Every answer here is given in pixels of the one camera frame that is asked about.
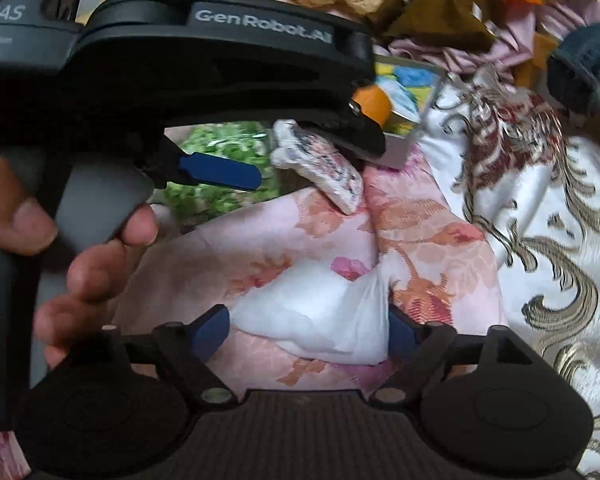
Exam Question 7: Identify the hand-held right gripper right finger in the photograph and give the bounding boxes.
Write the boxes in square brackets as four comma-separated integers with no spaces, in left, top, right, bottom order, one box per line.
[370,305,551,406]

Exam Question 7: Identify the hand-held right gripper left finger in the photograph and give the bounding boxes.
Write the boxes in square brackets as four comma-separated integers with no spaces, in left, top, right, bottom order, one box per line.
[50,305,238,406]

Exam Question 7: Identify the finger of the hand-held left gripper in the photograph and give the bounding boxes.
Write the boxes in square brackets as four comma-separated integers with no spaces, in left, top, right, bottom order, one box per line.
[300,97,387,158]
[135,135,263,193]

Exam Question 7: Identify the orange lid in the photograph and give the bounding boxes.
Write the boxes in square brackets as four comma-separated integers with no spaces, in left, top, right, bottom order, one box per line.
[354,85,393,126]

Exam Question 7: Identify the white patterned sock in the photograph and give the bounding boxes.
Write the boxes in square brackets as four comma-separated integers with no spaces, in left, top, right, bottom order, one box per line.
[271,119,365,215]

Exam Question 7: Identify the cartoon print box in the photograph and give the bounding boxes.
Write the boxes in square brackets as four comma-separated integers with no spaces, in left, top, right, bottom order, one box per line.
[365,55,448,171]

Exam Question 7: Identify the pale grey cloth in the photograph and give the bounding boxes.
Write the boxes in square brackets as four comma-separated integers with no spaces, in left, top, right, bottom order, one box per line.
[227,260,393,365]

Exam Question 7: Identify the person's left hand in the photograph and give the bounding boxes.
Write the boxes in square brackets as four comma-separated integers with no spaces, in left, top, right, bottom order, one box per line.
[0,152,160,371]

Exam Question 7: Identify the bottle of green paper stars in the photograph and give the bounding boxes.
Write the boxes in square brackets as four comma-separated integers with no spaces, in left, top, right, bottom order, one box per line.
[152,121,281,221]

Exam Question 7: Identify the pink floral bedsheet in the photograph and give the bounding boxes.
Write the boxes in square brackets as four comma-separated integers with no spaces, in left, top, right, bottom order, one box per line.
[0,125,511,480]

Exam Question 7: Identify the lilac pink cloth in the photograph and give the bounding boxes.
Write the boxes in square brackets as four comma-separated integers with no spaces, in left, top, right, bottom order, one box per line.
[387,0,600,86]

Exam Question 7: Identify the colourful patchwork cloth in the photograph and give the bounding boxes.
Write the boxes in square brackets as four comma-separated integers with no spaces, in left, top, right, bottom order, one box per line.
[375,0,600,53]

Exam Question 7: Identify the white gold ornament quilt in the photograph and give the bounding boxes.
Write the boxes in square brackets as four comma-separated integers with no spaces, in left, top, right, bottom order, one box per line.
[415,67,600,480]

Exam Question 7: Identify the blue jeans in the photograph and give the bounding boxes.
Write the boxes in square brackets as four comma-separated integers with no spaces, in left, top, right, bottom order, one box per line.
[546,22,600,116]

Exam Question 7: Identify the wooden bed frame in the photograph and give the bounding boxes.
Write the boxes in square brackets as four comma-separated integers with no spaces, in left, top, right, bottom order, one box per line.
[517,35,556,88]

